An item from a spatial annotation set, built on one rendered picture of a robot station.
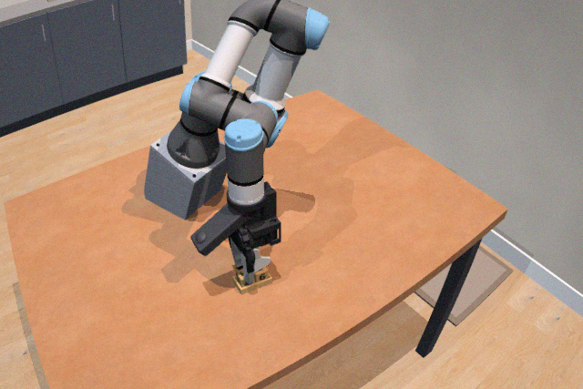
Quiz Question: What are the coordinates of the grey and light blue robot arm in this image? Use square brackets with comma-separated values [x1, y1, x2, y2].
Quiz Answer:
[167, 0, 330, 256]

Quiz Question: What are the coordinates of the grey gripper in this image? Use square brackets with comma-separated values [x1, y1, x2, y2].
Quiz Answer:
[227, 181, 281, 285]

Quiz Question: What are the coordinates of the tan cube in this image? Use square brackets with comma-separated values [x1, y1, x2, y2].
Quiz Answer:
[254, 267, 269, 282]
[236, 269, 249, 288]

